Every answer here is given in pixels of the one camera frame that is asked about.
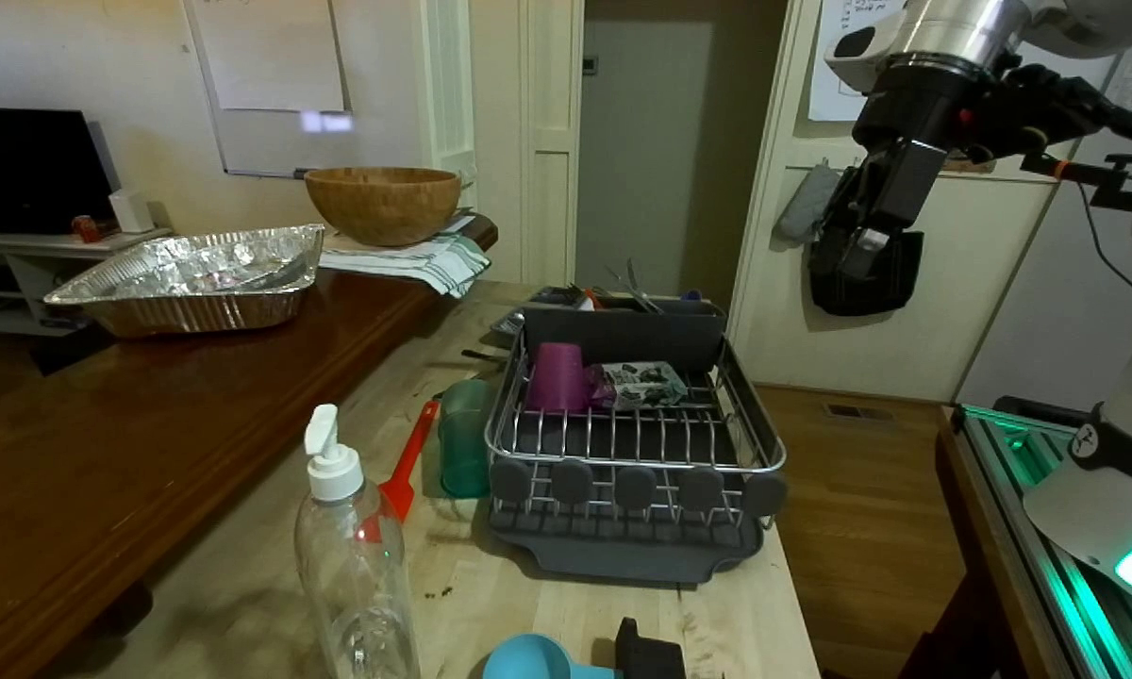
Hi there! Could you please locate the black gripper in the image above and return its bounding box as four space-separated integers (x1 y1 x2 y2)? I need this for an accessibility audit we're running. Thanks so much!
827 51 1012 286

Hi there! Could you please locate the small black plastic block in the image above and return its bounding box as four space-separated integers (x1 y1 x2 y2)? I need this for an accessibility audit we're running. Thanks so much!
612 613 692 679

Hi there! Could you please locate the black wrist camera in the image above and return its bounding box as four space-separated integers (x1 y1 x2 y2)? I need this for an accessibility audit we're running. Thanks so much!
967 60 1128 162

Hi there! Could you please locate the black utensil caddy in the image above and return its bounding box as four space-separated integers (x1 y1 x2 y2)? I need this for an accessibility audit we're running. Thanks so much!
516 286 728 368

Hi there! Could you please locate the green plastic cup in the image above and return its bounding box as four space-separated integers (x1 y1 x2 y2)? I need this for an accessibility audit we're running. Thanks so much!
432 374 501 501

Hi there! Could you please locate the aluminium foil baking tray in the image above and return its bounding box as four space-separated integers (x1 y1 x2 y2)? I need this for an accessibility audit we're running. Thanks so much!
42 223 332 339

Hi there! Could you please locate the clear bottle with white cap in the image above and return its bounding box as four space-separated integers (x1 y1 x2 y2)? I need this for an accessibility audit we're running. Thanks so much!
290 401 426 679

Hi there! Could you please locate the aluminium robot base platform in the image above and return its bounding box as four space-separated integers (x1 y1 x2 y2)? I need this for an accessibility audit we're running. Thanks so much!
939 401 1132 679

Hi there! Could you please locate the dark wooden table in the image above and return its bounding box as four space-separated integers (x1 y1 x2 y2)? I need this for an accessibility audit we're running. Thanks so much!
0 210 501 679

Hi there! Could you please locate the metal wire dish rack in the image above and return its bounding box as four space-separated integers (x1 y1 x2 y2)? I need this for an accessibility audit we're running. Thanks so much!
481 332 787 477

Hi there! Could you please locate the purple plastic cup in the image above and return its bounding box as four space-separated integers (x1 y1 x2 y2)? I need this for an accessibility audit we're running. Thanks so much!
519 339 598 417

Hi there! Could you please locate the small whiteboard with writing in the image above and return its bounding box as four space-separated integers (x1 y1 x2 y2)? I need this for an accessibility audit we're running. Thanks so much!
804 0 903 124

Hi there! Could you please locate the large white wall board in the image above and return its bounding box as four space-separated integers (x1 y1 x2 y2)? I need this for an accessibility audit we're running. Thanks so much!
184 0 475 182

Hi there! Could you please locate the large wooden bowl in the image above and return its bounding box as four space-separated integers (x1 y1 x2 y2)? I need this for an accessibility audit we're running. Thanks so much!
300 164 467 249

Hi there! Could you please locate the green striped dish towel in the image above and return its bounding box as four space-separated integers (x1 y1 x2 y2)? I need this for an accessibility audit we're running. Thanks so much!
318 210 495 300

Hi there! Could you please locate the blue measuring scoop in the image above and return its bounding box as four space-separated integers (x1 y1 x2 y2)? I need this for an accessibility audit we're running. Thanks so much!
480 630 620 679

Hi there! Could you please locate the grey dish rack drip tray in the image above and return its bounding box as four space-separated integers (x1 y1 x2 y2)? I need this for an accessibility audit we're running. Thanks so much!
481 337 787 592

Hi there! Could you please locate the grey oven mitt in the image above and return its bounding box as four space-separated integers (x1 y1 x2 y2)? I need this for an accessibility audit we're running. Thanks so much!
769 162 846 245

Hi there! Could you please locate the black flat screen monitor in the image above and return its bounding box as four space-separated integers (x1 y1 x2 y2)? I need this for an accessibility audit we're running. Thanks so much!
0 104 125 238

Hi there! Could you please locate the black camera mounting bar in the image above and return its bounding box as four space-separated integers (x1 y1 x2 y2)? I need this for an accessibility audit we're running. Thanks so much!
1022 147 1132 215

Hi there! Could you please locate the organic seaweed snack packet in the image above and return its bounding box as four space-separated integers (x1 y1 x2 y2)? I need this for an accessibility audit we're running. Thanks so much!
597 358 692 412

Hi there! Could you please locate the low grey media shelf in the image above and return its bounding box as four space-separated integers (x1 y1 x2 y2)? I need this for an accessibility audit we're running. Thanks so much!
0 226 155 337

